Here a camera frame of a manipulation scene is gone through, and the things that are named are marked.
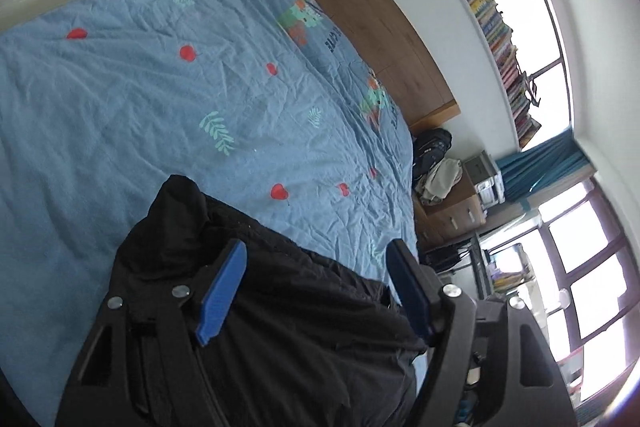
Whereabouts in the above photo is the black puffer coat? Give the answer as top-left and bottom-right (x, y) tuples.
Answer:
(65, 174), (428, 427)

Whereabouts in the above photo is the white printer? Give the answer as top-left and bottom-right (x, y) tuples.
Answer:
(472, 174), (503, 208)

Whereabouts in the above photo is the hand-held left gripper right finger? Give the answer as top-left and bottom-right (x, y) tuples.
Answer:
(386, 239), (578, 427)

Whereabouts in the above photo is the wooden headboard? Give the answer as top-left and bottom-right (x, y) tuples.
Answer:
(254, 0), (461, 130)

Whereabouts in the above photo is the row of books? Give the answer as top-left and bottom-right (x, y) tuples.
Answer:
(400, 0), (543, 150)

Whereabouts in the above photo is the pile of papers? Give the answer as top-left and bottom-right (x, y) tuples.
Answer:
(490, 269), (533, 293)

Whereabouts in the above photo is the grey storage box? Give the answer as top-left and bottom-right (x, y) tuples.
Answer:
(462, 151), (498, 180)

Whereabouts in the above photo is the glass desk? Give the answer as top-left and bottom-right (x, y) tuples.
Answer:
(425, 217), (546, 303)

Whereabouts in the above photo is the blue printed blanket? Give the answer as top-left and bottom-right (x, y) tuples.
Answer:
(0, 0), (418, 427)

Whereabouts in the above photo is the pile of light clothes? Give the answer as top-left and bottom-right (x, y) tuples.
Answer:
(417, 157), (463, 206)

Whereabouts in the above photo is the dark framed window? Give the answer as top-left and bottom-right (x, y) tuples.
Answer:
(487, 179), (633, 403)

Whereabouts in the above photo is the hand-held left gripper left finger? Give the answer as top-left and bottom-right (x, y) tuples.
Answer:
(54, 239), (248, 427)

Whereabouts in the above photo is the wooden dresser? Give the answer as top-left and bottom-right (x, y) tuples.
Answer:
(415, 169), (488, 250)

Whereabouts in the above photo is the teal curtain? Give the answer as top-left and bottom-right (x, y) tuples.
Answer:
(497, 131), (598, 210)

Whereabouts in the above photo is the black backpack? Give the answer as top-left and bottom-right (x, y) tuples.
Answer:
(411, 128), (453, 195)

